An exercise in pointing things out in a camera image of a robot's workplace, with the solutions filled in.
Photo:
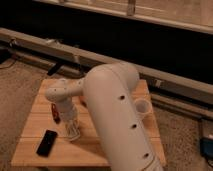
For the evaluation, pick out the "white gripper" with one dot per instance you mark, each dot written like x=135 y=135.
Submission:
x=68 y=112

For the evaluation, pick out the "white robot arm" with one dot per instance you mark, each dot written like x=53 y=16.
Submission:
x=107 y=91

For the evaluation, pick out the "black phone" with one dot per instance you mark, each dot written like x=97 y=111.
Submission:
x=47 y=143

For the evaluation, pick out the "clear plastic cup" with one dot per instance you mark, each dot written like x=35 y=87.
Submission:
x=143 y=107

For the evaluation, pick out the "blue device on floor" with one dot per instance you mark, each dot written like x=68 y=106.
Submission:
x=206 y=147

